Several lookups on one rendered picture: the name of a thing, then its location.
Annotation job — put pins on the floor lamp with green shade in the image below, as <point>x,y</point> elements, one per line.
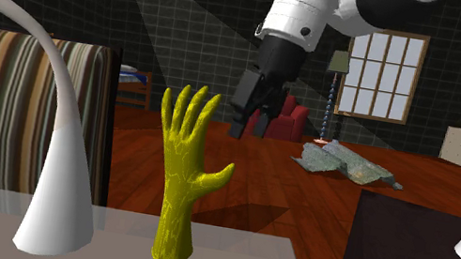
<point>339,62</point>

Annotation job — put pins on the wooden framed window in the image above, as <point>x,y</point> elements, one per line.
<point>380,74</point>

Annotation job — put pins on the red armchair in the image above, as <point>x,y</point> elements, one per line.
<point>289,122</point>

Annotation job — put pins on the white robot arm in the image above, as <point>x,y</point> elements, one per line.
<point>296,5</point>

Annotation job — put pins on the yellow hand figure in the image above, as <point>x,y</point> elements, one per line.
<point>180,176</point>

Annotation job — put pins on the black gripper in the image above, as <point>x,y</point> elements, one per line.
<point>279,60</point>

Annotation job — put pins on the crumpled grey green cloth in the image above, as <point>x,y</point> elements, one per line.
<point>350,165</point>

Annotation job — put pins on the white gooseneck desk lamp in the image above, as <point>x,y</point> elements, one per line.
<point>60,194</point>

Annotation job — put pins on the wooden bed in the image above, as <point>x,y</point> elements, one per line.
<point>133,86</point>

